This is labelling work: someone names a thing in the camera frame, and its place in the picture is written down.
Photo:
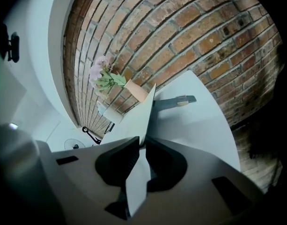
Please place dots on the pink flower bouquet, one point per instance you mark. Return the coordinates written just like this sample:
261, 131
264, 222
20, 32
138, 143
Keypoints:
105, 78

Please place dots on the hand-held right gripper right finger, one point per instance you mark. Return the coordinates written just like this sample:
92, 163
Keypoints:
192, 200

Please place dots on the notebook with dark cover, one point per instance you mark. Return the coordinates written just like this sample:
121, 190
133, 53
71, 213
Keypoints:
138, 121

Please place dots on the peach vase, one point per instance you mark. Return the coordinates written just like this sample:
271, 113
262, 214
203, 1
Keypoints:
137, 91

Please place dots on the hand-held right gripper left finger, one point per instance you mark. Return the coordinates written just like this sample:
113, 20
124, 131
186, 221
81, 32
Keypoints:
82, 184

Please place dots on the black picture frame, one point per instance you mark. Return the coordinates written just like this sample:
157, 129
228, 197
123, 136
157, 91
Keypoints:
109, 128

